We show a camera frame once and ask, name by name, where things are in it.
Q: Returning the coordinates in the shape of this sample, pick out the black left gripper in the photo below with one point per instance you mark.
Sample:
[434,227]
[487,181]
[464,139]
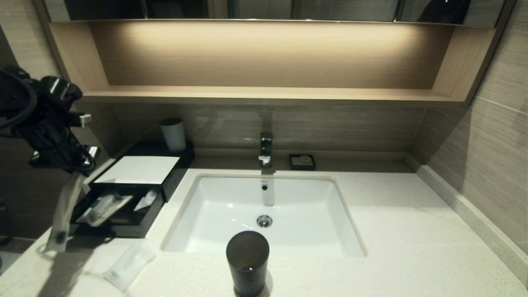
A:
[53,152]

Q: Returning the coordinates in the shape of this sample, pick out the small white sachet packet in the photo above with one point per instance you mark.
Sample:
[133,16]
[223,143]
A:
[128,267]

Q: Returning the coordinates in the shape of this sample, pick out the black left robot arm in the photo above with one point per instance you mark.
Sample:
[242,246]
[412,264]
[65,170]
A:
[24,103]

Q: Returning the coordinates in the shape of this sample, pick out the black tray box white lid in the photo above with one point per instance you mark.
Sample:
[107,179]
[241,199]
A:
[181,163]

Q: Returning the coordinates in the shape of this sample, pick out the green label tube packet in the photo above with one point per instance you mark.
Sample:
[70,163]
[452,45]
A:
[95,204]

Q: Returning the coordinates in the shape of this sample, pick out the beige comb packet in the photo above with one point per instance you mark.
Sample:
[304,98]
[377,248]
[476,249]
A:
[123,203]

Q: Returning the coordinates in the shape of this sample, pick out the red item frosted pouch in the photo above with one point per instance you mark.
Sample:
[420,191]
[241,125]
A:
[146,201]

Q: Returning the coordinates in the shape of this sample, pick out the white cup with dark rim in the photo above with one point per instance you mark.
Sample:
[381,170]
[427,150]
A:
[174,137]

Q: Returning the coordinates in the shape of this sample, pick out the chrome faucet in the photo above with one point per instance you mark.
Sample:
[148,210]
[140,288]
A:
[265,150]

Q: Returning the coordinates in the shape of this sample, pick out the chrome sink drain plug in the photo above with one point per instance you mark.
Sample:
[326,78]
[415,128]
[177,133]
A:
[264,221]

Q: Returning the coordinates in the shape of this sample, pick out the dark grey tumbler cup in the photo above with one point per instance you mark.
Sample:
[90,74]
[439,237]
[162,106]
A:
[247,264]

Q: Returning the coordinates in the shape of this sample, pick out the black soap dish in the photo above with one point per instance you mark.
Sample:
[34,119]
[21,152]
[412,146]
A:
[293,165]

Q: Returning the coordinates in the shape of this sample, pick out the round pale soap bar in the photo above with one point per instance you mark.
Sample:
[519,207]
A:
[305,159]

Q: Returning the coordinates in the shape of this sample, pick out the white ceramic sink basin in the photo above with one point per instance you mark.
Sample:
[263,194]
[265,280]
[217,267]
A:
[305,214]

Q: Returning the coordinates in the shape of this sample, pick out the mirror cabinet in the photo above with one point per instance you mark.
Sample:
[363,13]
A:
[330,9]

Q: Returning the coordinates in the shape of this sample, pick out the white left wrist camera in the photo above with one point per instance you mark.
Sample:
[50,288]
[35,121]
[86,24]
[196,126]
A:
[86,120]

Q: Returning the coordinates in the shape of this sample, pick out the light wooden wall shelf niche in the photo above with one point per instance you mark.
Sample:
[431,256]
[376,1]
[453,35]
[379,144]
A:
[264,95]

